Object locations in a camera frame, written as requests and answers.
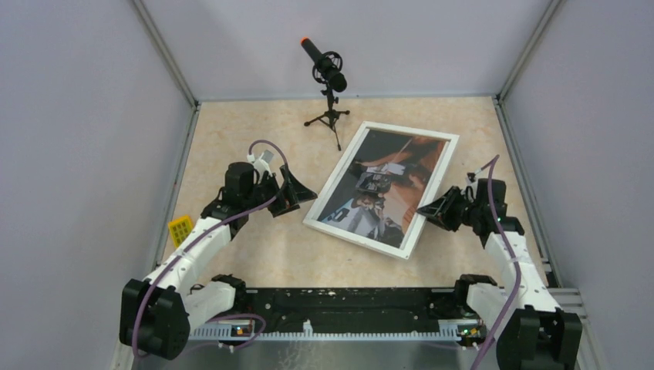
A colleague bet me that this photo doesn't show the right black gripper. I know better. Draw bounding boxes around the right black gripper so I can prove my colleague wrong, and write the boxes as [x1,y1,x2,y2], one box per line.
[418,187,482,232]

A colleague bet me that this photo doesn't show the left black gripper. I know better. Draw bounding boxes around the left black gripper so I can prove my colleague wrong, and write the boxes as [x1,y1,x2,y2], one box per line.
[244,165,317,217]

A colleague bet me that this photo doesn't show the glossy printed photo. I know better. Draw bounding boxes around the glossy printed photo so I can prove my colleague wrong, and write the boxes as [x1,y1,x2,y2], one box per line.
[317,129,447,248]

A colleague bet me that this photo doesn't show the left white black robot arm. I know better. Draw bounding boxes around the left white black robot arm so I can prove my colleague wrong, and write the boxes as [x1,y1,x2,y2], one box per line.
[119,162,317,360]

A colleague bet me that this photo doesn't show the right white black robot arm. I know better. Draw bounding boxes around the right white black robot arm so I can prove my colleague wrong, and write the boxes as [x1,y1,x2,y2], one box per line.
[417,178,583,369]

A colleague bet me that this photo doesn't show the black mini tripod stand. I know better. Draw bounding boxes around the black mini tripod stand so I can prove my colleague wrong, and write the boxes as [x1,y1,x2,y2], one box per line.
[304,85,351,151]

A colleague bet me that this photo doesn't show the yellow plastic block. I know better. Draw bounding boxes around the yellow plastic block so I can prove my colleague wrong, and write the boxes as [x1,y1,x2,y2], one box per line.
[167,215,194,248]

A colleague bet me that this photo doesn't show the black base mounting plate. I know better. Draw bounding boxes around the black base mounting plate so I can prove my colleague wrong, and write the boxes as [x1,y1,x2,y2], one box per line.
[230,288,484,335]

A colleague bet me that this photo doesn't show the black microphone orange tip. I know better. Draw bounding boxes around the black microphone orange tip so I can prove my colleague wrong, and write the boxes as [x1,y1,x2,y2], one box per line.
[300,37,347,93]

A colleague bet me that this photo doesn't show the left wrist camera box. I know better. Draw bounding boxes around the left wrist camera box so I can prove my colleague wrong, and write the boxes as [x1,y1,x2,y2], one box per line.
[247,150,275,179]

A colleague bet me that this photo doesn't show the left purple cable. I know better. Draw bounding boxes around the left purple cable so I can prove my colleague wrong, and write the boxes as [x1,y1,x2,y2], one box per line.
[131,140,290,358]

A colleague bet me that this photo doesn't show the white cable duct rail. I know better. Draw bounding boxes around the white cable duct rail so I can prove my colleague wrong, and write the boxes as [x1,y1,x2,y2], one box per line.
[189,322,461,342]

